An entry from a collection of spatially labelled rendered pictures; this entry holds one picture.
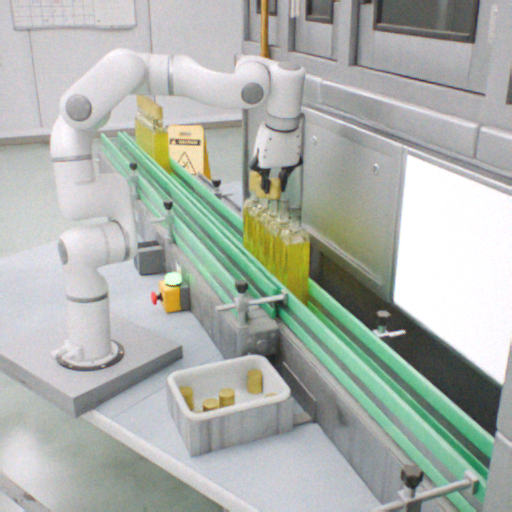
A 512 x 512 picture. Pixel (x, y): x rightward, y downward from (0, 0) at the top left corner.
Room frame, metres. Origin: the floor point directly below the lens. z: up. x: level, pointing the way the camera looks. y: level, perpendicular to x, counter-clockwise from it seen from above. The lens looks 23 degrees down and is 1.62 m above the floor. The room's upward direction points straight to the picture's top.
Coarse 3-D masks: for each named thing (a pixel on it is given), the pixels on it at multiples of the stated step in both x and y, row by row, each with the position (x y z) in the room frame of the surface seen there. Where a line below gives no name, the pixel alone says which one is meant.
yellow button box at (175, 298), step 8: (160, 288) 1.69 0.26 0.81; (168, 288) 1.66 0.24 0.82; (176, 288) 1.66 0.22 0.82; (184, 288) 1.67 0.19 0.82; (168, 296) 1.65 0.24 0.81; (176, 296) 1.66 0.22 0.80; (184, 296) 1.67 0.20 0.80; (168, 304) 1.65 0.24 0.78; (176, 304) 1.66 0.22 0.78; (184, 304) 1.67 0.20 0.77
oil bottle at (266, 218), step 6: (264, 216) 1.52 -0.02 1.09; (270, 216) 1.51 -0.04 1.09; (276, 216) 1.51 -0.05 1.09; (264, 222) 1.51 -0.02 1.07; (270, 222) 1.50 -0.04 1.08; (264, 228) 1.51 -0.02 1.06; (264, 234) 1.51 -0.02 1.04; (264, 240) 1.51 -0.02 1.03; (264, 246) 1.51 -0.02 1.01; (264, 252) 1.51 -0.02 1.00; (264, 258) 1.51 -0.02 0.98; (264, 264) 1.51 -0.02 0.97
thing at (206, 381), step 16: (192, 368) 1.23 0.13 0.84; (208, 368) 1.24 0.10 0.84; (224, 368) 1.25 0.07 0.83; (240, 368) 1.26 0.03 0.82; (256, 368) 1.27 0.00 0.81; (272, 368) 1.23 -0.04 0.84; (176, 384) 1.20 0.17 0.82; (192, 384) 1.22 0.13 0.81; (208, 384) 1.23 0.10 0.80; (224, 384) 1.25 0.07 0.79; (240, 384) 1.26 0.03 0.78; (272, 384) 1.21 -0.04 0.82; (240, 400) 1.22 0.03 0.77; (256, 400) 1.11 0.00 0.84; (272, 400) 1.12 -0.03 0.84; (192, 416) 1.06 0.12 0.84; (208, 416) 1.07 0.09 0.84
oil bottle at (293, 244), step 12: (288, 228) 1.42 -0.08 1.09; (288, 240) 1.39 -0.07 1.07; (300, 240) 1.40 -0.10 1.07; (288, 252) 1.39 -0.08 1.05; (300, 252) 1.40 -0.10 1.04; (288, 264) 1.39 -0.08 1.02; (300, 264) 1.40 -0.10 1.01; (288, 276) 1.39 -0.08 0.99; (300, 276) 1.40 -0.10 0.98; (288, 288) 1.39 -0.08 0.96; (300, 288) 1.40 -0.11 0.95; (300, 300) 1.40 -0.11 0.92
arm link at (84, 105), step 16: (96, 64) 1.37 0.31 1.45; (112, 64) 1.36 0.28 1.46; (128, 64) 1.36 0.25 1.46; (144, 64) 1.41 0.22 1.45; (160, 64) 1.43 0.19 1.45; (80, 80) 1.36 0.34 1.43; (96, 80) 1.35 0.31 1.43; (112, 80) 1.35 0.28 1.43; (128, 80) 1.36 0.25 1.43; (144, 80) 1.41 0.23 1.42; (160, 80) 1.42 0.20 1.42; (64, 96) 1.35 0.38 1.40; (80, 96) 1.34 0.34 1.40; (96, 96) 1.34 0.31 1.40; (112, 96) 1.35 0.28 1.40; (64, 112) 1.34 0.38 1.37; (80, 112) 1.34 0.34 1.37; (96, 112) 1.34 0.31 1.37; (80, 128) 1.34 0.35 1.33
